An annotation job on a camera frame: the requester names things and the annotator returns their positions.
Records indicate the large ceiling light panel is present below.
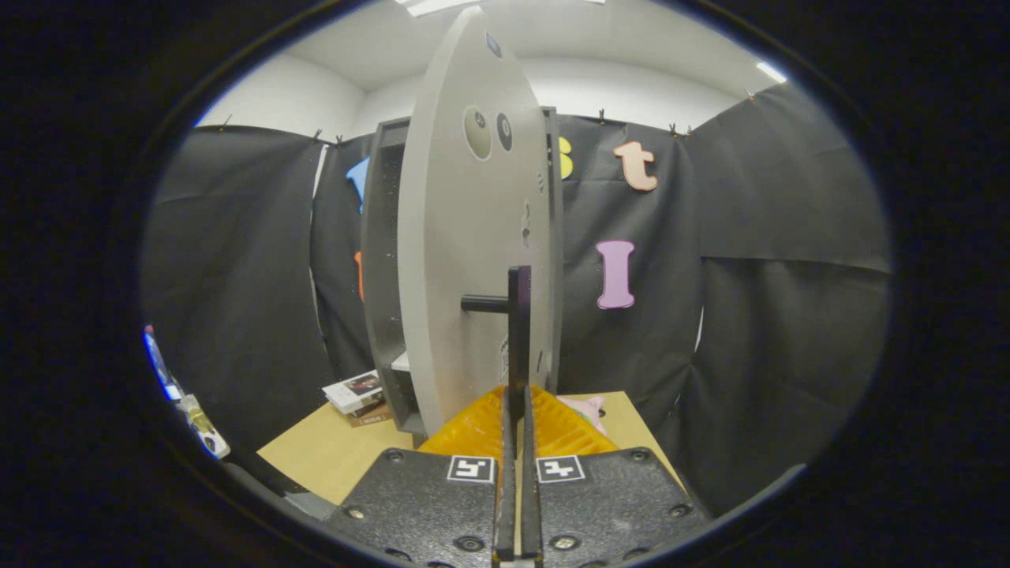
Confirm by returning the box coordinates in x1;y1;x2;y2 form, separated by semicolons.
395;0;608;18

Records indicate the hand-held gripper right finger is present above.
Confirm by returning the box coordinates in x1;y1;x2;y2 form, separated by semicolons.
521;384;711;568

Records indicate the pink green plush toy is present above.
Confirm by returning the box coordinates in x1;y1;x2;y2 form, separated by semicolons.
556;394;607;435

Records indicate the black backdrop cloth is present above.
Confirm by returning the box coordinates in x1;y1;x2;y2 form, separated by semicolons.
140;83;892;518

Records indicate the grey shoe cabinet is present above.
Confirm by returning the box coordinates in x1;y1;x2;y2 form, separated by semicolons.
361;106;565;439

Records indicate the brown book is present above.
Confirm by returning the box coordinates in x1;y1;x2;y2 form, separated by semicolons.
347;402;393;428

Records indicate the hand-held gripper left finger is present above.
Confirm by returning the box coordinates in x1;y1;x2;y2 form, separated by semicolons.
325;384;518;568

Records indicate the blue white printed object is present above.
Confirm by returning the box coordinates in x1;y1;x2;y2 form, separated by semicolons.
144;326;184;402

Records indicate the grey shoe cabinet door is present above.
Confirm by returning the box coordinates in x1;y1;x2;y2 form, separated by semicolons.
397;6;553;436

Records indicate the pale yellowish cluttered object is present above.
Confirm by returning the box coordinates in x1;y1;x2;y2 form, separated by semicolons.
178;394;231;460

